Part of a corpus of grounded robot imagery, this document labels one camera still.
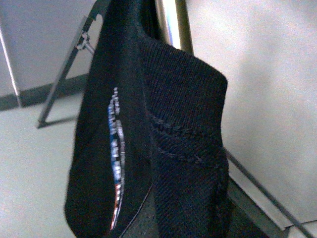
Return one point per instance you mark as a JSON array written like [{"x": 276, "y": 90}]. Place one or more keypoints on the metal clothes rack frame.
[{"x": 174, "y": 29}]

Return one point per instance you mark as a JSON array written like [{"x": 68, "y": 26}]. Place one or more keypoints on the black t-shirt with logo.
[{"x": 149, "y": 124}]

